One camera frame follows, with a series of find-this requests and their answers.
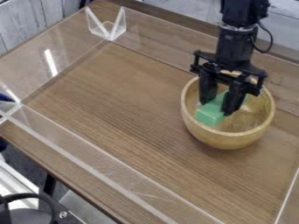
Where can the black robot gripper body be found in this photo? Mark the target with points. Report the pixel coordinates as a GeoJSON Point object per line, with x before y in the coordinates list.
{"type": "Point", "coordinates": [230, 63]}

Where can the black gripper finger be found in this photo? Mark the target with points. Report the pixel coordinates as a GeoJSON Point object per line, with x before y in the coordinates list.
{"type": "Point", "coordinates": [234, 98]}
{"type": "Point", "coordinates": [208, 88]}

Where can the green rectangular block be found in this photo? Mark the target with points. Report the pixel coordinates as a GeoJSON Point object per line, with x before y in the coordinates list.
{"type": "Point", "coordinates": [208, 113]}

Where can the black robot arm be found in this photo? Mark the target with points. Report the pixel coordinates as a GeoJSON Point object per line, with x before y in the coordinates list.
{"type": "Point", "coordinates": [243, 13]}

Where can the light wooden bowl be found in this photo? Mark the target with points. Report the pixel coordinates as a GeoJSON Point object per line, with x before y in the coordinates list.
{"type": "Point", "coordinates": [240, 129]}

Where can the black table leg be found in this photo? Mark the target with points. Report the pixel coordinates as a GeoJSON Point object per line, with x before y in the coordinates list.
{"type": "Point", "coordinates": [49, 184]}

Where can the clear acrylic corner bracket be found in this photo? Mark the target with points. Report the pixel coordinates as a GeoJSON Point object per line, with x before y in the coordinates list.
{"type": "Point", "coordinates": [107, 30]}

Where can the clear acrylic barrier wall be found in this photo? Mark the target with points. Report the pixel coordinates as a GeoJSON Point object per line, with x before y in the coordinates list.
{"type": "Point", "coordinates": [119, 190]}

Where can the metal base plate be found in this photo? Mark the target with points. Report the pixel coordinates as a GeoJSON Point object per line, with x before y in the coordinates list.
{"type": "Point", "coordinates": [76, 211]}

